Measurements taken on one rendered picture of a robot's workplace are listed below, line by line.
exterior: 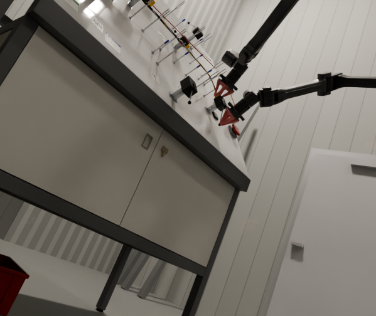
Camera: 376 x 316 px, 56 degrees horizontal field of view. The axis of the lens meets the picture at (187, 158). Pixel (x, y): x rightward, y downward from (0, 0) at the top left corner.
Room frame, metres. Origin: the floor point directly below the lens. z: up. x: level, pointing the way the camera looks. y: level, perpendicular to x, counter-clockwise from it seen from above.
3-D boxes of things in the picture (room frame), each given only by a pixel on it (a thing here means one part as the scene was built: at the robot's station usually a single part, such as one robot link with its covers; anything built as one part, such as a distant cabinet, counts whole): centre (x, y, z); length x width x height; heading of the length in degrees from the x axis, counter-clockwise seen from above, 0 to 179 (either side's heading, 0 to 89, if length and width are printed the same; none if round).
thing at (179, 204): (1.46, -0.07, 0.60); 0.55 x 0.03 x 0.39; 134
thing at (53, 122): (1.08, 0.33, 0.60); 0.55 x 0.02 x 0.39; 134
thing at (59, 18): (1.26, 0.12, 0.83); 1.18 x 0.06 x 0.06; 134
